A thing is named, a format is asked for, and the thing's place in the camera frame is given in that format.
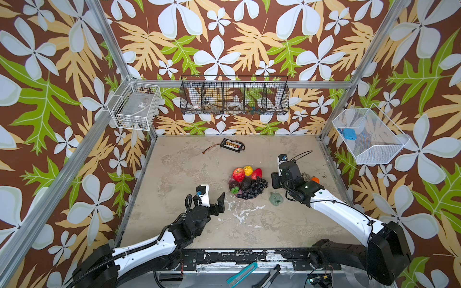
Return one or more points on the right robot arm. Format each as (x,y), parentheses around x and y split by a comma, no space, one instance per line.
(382,252)

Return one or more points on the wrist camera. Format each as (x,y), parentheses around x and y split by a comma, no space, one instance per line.
(202,196)
(281,158)

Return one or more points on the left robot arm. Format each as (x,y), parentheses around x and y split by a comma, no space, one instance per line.
(109,267)

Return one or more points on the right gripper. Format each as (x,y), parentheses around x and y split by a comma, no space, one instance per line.
(275,176)

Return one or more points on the red apple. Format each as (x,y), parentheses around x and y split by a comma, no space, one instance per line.
(239,174)

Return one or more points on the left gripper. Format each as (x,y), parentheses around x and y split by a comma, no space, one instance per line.
(219,206)

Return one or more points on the red strawberry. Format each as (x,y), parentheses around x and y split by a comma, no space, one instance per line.
(257,174)

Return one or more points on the white mesh basket right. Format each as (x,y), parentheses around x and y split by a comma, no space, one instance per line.
(379,139)

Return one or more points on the green grape leaf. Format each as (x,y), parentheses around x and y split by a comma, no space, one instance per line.
(276,199)

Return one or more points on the blue object in basket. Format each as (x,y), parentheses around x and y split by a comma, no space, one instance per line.
(349,134)

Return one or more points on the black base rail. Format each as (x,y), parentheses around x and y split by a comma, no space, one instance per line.
(297,259)

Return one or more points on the black wire basket rear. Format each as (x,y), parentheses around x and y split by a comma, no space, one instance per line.
(234,95)

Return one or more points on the yellow lemon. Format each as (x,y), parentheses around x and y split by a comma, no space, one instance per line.
(248,170)

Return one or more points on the white wire basket left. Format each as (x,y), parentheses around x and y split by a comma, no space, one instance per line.
(134,105)

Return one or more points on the teal utility knife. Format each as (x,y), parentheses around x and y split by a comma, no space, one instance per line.
(239,277)

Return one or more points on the dark avocado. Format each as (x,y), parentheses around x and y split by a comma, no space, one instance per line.
(246,184)

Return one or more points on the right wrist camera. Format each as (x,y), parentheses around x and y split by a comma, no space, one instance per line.
(281,158)

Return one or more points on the black tool front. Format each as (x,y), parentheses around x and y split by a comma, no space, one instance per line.
(268,278)

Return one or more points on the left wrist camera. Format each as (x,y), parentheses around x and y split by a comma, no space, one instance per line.
(202,196)

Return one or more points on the black grape bunch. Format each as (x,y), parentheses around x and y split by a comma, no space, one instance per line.
(257,188)

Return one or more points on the pink polka dot plate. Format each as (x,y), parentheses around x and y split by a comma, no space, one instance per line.
(248,188)

